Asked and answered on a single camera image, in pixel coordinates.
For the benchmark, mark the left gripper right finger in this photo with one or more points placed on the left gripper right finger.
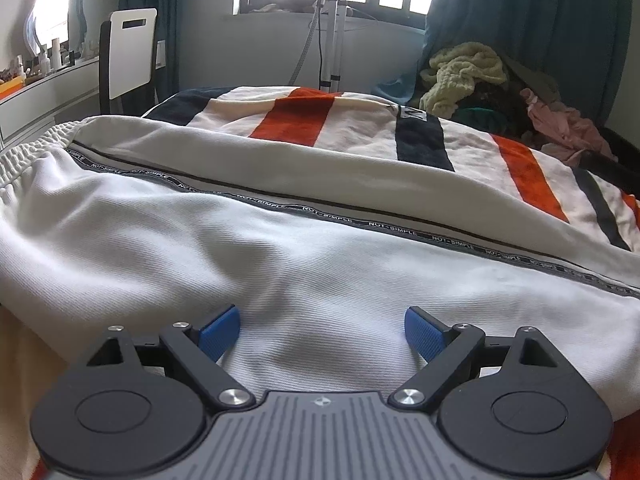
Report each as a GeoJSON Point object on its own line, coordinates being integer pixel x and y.
{"type": "Point", "coordinates": [499, 407]}

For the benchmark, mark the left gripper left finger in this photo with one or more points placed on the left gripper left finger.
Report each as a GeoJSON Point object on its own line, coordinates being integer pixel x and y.
{"type": "Point", "coordinates": [131, 406]}

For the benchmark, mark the white zip-up jacket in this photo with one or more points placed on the white zip-up jacket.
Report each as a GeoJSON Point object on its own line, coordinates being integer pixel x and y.
{"type": "Point", "coordinates": [122, 220]}

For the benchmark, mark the striped cream bed blanket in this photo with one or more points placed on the striped cream bed blanket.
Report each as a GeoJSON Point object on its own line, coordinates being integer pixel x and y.
{"type": "Point", "coordinates": [354, 124]}

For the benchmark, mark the black garment on bed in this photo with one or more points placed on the black garment on bed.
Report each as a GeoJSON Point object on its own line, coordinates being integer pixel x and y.
{"type": "Point", "coordinates": [589, 153]}

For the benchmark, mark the pink crumpled garment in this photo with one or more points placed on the pink crumpled garment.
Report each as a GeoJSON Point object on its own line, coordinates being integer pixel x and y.
{"type": "Point", "coordinates": [565, 129]}

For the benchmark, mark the white drawer dresser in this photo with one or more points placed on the white drawer dresser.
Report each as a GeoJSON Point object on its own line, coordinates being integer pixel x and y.
{"type": "Point", "coordinates": [68, 95]}

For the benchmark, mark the pale yellow knitted garment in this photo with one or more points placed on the pale yellow knitted garment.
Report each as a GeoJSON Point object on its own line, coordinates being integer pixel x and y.
{"type": "Point", "coordinates": [452, 73]}

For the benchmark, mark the teal window curtain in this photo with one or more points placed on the teal window curtain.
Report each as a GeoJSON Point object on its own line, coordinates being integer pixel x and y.
{"type": "Point", "coordinates": [581, 44]}

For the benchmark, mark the oval vanity mirror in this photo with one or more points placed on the oval vanity mirror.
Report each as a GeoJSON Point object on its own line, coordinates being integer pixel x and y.
{"type": "Point", "coordinates": [50, 19]}

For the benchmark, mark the garment steamer stand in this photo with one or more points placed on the garment steamer stand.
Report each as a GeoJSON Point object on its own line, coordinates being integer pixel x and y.
{"type": "Point", "coordinates": [330, 25]}

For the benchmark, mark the white chair dark frame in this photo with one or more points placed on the white chair dark frame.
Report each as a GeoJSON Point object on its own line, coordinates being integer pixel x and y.
{"type": "Point", "coordinates": [127, 58]}

